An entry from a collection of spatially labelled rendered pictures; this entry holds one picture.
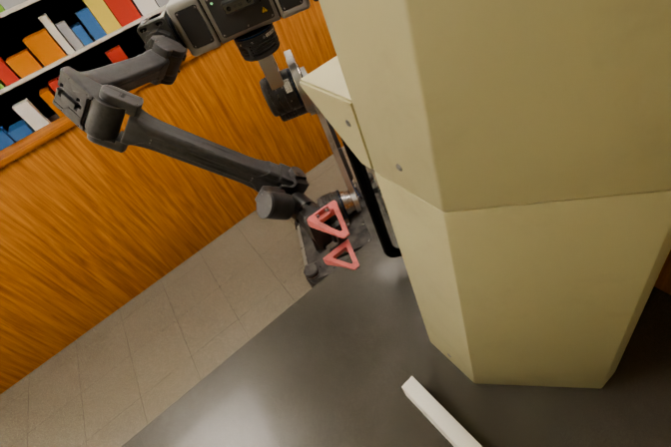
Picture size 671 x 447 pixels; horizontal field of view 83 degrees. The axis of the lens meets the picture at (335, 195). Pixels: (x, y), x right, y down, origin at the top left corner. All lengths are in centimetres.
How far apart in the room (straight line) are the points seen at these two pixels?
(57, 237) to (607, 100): 254
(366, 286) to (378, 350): 16
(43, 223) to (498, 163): 242
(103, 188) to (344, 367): 193
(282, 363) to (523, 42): 79
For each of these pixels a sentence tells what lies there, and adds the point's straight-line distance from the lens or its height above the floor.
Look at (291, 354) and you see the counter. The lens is 92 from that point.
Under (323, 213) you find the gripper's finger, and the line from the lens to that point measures 71.
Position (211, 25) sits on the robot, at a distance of 128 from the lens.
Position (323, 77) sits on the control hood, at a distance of 48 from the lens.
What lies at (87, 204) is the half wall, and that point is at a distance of 253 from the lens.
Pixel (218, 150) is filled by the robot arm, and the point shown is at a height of 134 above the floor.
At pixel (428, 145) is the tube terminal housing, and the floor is 150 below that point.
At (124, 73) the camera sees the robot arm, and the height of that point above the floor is 150.
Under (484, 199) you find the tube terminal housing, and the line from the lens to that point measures 39.
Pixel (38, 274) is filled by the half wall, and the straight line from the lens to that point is 274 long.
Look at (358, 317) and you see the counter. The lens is 90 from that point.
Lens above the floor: 170
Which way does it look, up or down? 41 degrees down
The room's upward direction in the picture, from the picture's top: 24 degrees counter-clockwise
